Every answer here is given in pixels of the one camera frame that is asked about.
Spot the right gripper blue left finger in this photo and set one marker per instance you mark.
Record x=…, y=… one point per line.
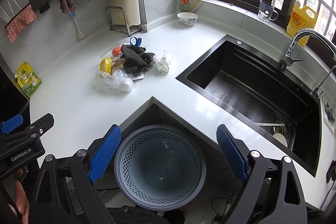
x=105, y=149

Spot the steel cutting board rack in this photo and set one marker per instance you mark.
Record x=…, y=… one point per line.
x=117, y=21

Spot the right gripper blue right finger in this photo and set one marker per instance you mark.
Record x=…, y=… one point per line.
x=235, y=153

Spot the dark grey rag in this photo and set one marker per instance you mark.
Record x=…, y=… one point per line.
x=137, y=59

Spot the white dish in sink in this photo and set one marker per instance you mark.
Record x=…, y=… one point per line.
x=280, y=137

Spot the comb blister package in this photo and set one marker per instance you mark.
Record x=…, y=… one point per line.
x=138, y=76

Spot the clear plastic bag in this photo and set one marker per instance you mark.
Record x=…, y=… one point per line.
x=118, y=80

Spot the green yellow pouch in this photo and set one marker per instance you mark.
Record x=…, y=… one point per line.
x=27, y=79

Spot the yellow plastic lid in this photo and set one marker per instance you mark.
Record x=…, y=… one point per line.
x=106, y=65

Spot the grey perforated trash bin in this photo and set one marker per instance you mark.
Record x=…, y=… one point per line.
x=159, y=168

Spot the white bottle brush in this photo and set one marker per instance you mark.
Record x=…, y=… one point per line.
x=79, y=33

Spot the person's left hand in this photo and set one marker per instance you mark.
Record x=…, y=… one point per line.
x=21, y=201

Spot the small chrome faucet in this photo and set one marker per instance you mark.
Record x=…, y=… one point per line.
x=316, y=93

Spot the white tissue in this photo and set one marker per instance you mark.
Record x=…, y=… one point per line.
x=161, y=64

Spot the glass mug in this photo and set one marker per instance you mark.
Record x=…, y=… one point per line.
x=267, y=12

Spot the yellow oil bottle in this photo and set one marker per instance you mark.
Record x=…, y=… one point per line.
x=301, y=17

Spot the white blue ceramic bowl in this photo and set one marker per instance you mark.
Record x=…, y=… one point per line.
x=187, y=19

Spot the mauve hanging cloth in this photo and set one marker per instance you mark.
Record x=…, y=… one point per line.
x=67, y=7

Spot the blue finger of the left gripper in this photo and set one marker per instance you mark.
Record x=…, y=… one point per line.
x=11, y=124
x=39, y=127

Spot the black kitchen sink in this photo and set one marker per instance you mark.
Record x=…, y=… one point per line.
x=247, y=83

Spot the red white snack wrapper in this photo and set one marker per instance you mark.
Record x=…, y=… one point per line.
x=116, y=64

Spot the orange peel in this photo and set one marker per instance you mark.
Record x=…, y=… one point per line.
x=116, y=51

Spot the blue ribbon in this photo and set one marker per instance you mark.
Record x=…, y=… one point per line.
x=134, y=41

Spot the pink striped cloth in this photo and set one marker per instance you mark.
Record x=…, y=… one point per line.
x=20, y=22

